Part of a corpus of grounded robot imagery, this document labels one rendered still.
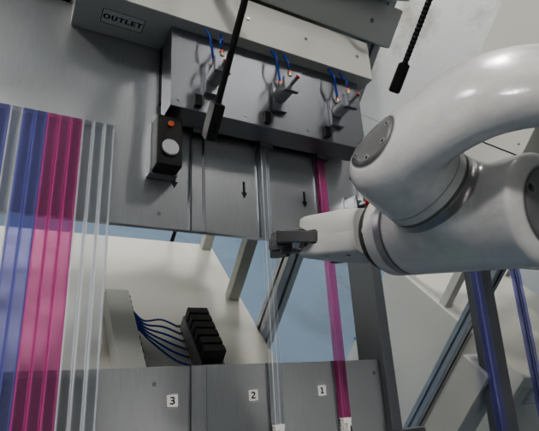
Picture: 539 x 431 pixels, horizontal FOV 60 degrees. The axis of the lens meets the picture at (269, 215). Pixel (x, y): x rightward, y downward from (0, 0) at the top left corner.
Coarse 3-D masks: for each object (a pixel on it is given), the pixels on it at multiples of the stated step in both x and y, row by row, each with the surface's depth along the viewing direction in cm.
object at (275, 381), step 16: (272, 224) 71; (272, 272) 68; (272, 288) 67; (272, 304) 67; (272, 320) 66; (272, 336) 65; (272, 352) 64; (272, 368) 63; (272, 384) 63; (272, 400) 62; (272, 416) 62
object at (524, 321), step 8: (512, 272) 82; (512, 280) 82; (520, 280) 81; (520, 288) 81; (520, 296) 80; (520, 304) 80; (520, 312) 80; (528, 312) 80; (520, 320) 80; (528, 320) 80; (528, 328) 79; (528, 336) 78; (528, 344) 78; (528, 352) 78; (528, 360) 78; (536, 360) 78; (536, 368) 77; (536, 376) 77; (536, 384) 77; (536, 392) 76; (536, 400) 76; (536, 408) 76
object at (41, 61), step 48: (0, 0) 63; (48, 0) 67; (0, 48) 61; (48, 48) 64; (96, 48) 68; (144, 48) 72; (0, 96) 59; (48, 96) 62; (96, 96) 65; (144, 96) 69; (144, 144) 66; (192, 144) 70; (240, 144) 75; (144, 192) 64; (192, 192) 68; (240, 192) 72; (288, 192) 76; (336, 192) 81
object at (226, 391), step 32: (128, 384) 55; (160, 384) 57; (192, 384) 59; (224, 384) 61; (256, 384) 63; (288, 384) 65; (320, 384) 67; (352, 384) 70; (128, 416) 54; (160, 416) 56; (192, 416) 58; (224, 416) 59; (256, 416) 61; (288, 416) 63; (320, 416) 66; (352, 416) 68; (384, 416) 71
